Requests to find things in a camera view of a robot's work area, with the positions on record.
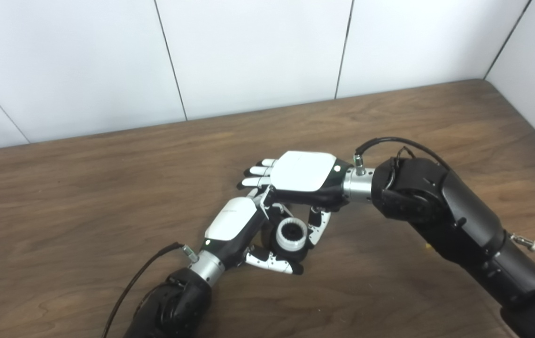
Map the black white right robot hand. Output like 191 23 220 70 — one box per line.
237 150 375 247

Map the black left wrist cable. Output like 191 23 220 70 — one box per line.
102 242 200 338

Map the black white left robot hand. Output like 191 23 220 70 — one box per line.
187 187 304 286

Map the silver round connector plug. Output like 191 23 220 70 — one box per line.
511 232 535 252

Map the round black gear part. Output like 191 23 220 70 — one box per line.
260 216 312 262

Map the white plastic ring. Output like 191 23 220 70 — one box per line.
275 217 307 252

